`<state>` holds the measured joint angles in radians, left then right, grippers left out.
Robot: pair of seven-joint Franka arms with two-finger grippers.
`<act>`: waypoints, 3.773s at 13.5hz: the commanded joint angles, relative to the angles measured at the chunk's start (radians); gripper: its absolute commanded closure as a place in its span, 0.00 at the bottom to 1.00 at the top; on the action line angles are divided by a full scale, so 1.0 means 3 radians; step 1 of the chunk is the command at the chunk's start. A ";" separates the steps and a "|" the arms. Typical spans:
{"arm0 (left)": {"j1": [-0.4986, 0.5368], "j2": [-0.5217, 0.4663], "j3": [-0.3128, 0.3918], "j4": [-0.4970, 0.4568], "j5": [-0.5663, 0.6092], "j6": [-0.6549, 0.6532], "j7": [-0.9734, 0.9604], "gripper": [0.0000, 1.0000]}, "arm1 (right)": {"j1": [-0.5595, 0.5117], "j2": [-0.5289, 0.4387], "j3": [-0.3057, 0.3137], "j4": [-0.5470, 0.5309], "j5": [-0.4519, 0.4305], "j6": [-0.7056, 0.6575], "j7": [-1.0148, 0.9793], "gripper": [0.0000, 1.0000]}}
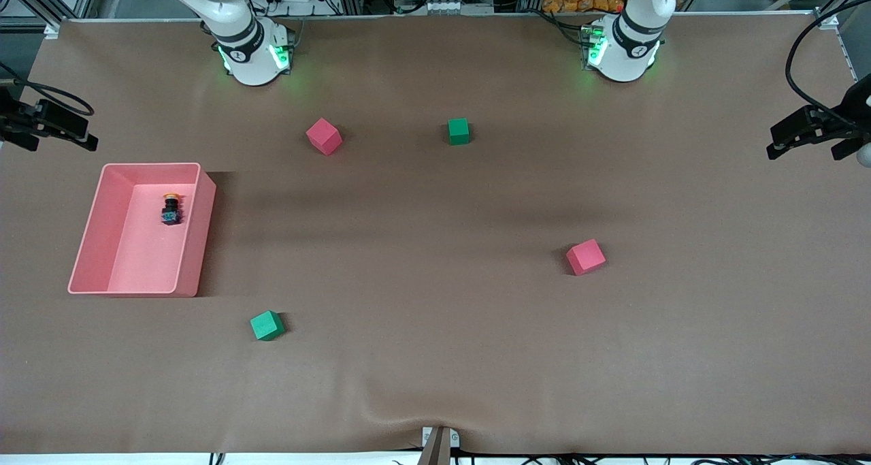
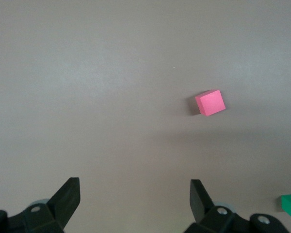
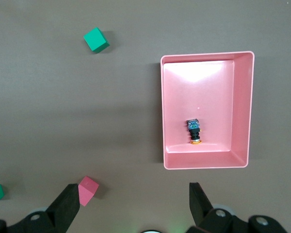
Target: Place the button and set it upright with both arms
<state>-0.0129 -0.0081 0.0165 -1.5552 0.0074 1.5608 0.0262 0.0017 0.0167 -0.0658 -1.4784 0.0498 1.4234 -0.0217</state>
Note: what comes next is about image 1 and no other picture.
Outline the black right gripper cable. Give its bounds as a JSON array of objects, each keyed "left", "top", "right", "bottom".
[{"left": 0, "top": 62, "right": 95, "bottom": 116}]

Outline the pink plastic bin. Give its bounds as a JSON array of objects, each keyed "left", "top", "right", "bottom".
[{"left": 67, "top": 163, "right": 217, "bottom": 298}]

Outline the pink foam cube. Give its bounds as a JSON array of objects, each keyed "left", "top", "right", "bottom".
[
  {"left": 306, "top": 118, "right": 343, "bottom": 157},
  {"left": 565, "top": 239, "right": 607, "bottom": 276}
]

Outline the brown table cover sheet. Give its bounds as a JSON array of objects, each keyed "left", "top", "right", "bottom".
[{"left": 0, "top": 12, "right": 871, "bottom": 455}]

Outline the white terminal block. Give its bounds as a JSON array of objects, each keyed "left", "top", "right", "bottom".
[{"left": 425, "top": 0, "right": 494, "bottom": 15}]

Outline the metal table edge bracket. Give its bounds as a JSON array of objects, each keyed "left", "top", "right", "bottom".
[{"left": 421, "top": 426, "right": 461, "bottom": 465}]

